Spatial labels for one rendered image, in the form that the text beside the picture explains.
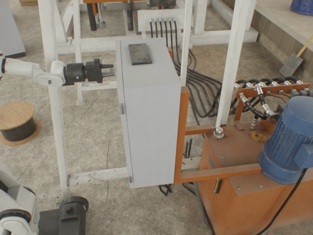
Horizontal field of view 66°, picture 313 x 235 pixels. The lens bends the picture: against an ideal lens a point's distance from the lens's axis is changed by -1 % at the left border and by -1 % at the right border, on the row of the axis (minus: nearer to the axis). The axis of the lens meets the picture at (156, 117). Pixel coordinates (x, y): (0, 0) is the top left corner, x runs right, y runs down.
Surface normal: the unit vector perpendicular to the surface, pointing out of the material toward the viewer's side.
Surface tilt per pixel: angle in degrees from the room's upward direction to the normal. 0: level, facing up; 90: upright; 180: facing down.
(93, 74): 90
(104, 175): 0
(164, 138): 90
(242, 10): 87
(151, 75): 0
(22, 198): 70
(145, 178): 90
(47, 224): 0
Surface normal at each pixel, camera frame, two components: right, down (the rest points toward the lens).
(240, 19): 0.14, 0.61
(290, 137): -0.77, 0.42
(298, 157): -0.99, 0.09
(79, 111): 0.00, -0.75
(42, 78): 0.14, 0.77
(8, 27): 0.49, 0.58
